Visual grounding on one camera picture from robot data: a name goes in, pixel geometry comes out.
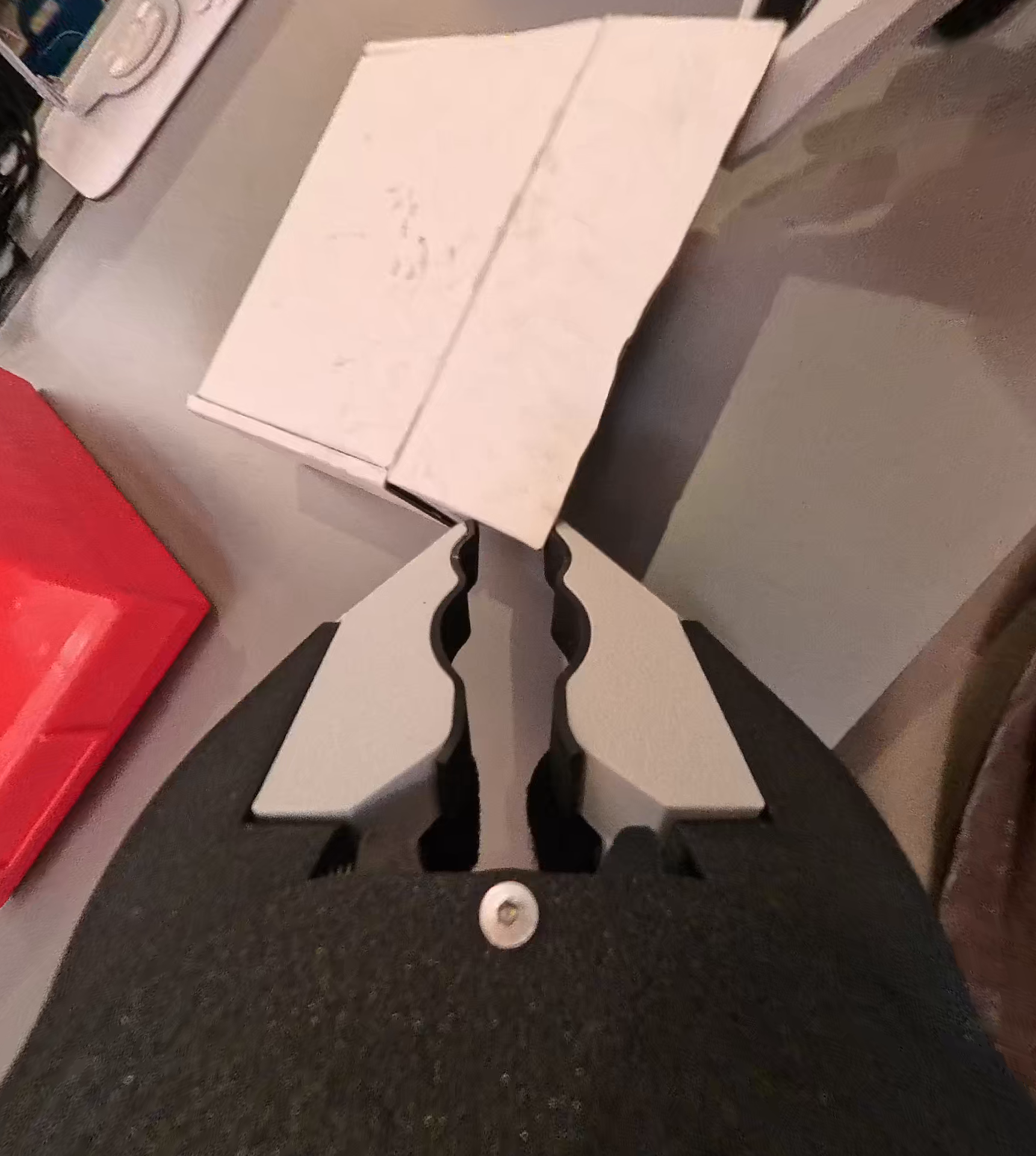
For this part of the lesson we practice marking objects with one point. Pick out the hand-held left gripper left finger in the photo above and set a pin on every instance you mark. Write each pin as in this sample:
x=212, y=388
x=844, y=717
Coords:
x=346, y=722

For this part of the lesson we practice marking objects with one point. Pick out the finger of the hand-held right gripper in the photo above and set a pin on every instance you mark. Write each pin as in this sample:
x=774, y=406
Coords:
x=834, y=54

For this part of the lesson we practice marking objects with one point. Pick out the printed instruction sheet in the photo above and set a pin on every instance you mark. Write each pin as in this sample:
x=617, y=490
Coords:
x=48, y=36

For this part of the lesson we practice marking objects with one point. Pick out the person's brown clothing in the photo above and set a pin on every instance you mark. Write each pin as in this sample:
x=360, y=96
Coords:
x=1032, y=813

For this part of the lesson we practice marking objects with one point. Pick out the white cardboard mailer box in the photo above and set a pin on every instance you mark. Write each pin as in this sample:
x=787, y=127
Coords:
x=373, y=271

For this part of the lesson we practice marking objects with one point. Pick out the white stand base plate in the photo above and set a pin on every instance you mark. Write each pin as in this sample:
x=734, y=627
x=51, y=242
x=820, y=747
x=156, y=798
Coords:
x=165, y=90

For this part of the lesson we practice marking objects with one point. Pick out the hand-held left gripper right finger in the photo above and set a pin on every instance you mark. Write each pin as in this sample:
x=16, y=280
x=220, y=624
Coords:
x=671, y=722

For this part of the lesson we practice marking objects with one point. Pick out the grey desk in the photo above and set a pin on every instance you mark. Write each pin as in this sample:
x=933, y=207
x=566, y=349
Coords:
x=843, y=451

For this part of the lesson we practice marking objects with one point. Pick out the red plastic bin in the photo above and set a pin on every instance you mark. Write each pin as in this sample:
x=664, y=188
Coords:
x=48, y=587

